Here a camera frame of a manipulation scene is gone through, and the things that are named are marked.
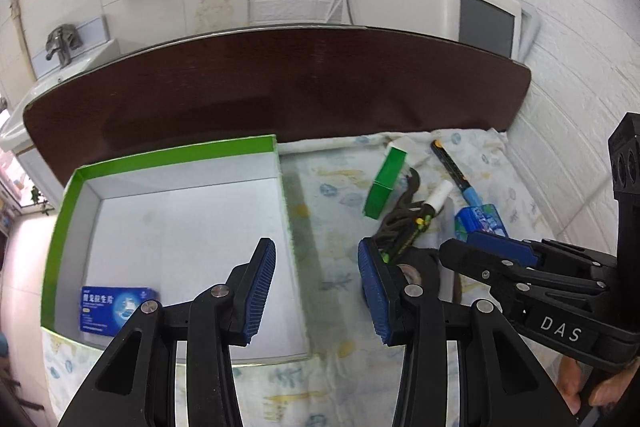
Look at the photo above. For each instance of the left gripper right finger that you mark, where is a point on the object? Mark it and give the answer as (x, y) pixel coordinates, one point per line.
(501, 381)

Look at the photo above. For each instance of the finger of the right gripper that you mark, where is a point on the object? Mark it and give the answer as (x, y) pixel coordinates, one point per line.
(545, 255)
(503, 277)

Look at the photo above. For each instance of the white sink basin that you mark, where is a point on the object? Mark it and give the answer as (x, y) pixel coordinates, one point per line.
(47, 92)

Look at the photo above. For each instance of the brown wooden comb massager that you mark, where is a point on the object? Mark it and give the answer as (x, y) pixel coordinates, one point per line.
(457, 290)

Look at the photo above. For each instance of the small green box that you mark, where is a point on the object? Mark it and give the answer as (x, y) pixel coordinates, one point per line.
(384, 182)

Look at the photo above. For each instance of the dark wooden headboard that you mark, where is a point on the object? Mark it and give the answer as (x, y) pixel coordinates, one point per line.
(295, 82)

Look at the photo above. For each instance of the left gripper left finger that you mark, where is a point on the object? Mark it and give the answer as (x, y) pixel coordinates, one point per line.
(133, 382)

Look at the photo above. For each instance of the black marker white cap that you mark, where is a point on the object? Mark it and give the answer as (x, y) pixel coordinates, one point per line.
(434, 204)

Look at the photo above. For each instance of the black electrical tape roll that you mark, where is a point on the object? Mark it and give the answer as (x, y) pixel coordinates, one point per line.
(415, 274)

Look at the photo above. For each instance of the black marker blue cap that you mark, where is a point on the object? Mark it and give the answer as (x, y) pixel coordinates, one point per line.
(468, 192)

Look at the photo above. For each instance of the white USB charger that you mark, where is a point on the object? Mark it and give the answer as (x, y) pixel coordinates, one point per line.
(415, 155)

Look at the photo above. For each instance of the grey-brown hair claw clip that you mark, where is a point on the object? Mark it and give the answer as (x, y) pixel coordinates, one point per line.
(402, 225)

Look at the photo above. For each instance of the blue chewing gum container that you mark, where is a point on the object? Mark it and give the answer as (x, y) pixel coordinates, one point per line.
(484, 218)

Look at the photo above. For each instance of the metal sink faucet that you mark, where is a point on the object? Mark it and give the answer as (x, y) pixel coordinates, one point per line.
(62, 41)

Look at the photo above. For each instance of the giraffe print cloth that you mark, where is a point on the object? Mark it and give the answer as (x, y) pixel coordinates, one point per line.
(348, 377)

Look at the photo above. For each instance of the blue medicine tablet box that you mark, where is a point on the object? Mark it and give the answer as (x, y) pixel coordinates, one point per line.
(104, 309)

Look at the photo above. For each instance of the large green open box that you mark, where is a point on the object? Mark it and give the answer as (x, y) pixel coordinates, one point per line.
(176, 221)

